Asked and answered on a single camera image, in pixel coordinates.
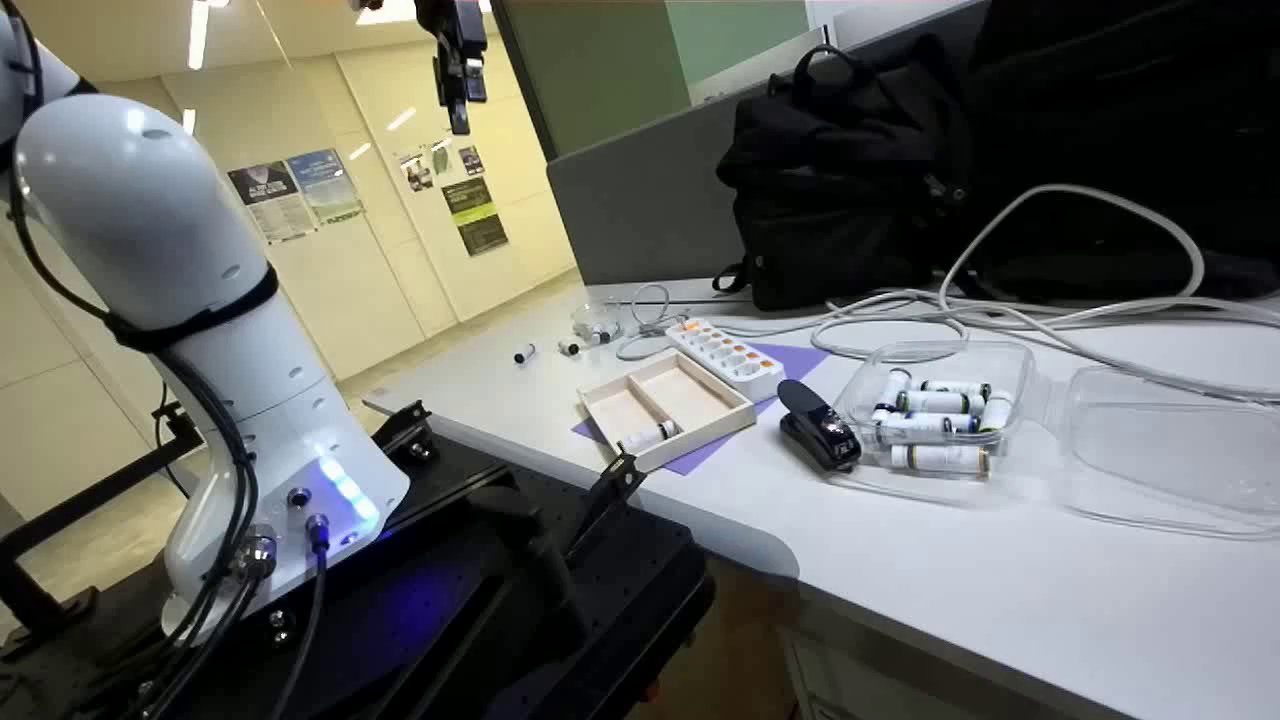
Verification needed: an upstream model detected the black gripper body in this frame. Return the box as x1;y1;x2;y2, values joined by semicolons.
411;0;491;74

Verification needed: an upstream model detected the white power strip with switches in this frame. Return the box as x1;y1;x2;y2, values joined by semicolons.
662;316;786;390

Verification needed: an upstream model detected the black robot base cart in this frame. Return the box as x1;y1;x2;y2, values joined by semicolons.
0;397;717;720

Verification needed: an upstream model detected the black table edge clamp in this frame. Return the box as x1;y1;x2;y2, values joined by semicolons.
371;397;438;463

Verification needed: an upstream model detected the wooden tray with divider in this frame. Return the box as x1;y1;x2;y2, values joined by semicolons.
570;349;760;472

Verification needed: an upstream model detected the black backpack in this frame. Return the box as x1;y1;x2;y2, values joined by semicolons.
708;34;983;310

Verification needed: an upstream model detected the black clamp with lever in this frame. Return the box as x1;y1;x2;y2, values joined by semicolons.
570;445;650;537

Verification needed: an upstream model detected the clear plastic container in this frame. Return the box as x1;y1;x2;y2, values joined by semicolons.
1053;362;1280;537
832;336;1035;503

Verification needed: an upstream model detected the black stapler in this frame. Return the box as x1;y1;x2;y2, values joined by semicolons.
770;375;865;476

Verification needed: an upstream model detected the green and black wall poster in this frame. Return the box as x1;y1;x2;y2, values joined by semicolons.
438;177;510;259

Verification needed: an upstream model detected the blue wall poster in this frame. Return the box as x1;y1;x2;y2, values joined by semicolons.
286;147;367;227

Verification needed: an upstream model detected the dark photo wall poster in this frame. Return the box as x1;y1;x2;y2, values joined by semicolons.
227;156;298;209

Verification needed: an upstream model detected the white text wall notice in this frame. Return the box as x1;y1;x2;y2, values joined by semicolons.
252;197;319;246

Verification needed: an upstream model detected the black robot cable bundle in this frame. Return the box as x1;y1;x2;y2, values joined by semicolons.
0;34;335;720

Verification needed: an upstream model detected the black metal frame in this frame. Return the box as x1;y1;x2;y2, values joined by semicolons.
0;397;212;654

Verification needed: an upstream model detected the thick white power cable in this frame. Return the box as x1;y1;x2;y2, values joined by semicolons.
742;181;1280;402

